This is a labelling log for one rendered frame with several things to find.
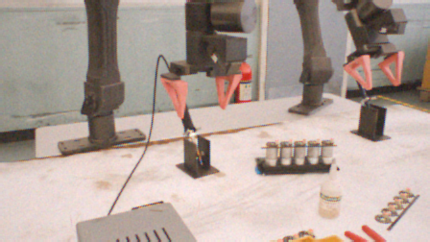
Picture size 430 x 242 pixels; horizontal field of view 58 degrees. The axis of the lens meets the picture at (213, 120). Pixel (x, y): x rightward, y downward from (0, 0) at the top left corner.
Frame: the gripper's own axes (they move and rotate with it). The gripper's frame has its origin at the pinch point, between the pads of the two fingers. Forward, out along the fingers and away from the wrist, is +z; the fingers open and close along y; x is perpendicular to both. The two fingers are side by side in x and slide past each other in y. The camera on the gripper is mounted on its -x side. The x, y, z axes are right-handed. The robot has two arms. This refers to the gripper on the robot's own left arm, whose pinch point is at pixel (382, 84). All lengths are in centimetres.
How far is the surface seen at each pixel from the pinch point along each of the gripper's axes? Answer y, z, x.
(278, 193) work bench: -39.0, 18.4, -2.8
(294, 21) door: 163, -131, 201
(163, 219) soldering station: -65, 18, -19
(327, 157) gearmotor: -25.4, 14.2, -2.6
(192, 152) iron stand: -49, 6, 7
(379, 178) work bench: -17.7, 20.6, -6.1
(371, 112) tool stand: -1.8, 5.6, 4.4
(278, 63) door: 148, -99, 224
